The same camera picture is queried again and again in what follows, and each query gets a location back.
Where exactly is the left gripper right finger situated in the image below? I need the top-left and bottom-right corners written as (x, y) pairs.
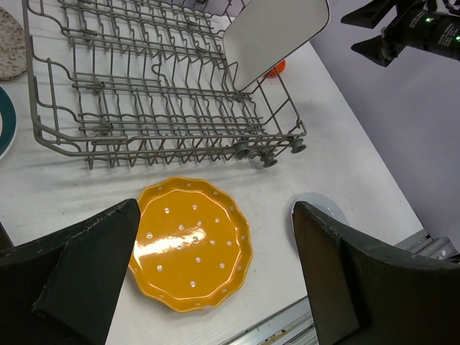
top-left (293, 201), bottom-right (459, 344)

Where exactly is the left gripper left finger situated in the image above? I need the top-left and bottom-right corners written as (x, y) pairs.
top-left (1, 198), bottom-right (140, 344)

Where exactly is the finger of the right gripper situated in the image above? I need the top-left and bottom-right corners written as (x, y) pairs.
top-left (341, 0), bottom-right (396, 29)
top-left (351, 36), bottom-right (394, 67)

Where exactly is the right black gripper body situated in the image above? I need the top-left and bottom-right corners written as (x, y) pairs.
top-left (379, 1), bottom-right (437, 58)

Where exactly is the orange round plate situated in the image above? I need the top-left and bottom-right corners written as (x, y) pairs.
top-left (264, 60), bottom-right (286, 78)

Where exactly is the white rectangular plate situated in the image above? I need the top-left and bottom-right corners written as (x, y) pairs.
top-left (223, 0), bottom-right (330, 91)

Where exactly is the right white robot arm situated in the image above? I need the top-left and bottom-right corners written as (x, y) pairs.
top-left (341, 0), bottom-right (459, 67)

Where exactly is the light blue scalloped plate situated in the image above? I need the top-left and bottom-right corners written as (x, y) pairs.
top-left (291, 192), bottom-right (349, 226)

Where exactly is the yellow dotted scalloped plate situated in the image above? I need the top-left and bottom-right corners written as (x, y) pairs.
top-left (129, 177), bottom-right (252, 313)

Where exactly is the white plate green rim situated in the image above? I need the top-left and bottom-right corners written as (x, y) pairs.
top-left (0, 88), bottom-right (18, 158)

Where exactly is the speckled beige small plate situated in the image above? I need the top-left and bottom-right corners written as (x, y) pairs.
top-left (0, 7), bottom-right (27, 81)

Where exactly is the grey wire dish rack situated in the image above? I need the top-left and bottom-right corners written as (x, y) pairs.
top-left (22, 1), bottom-right (307, 167)

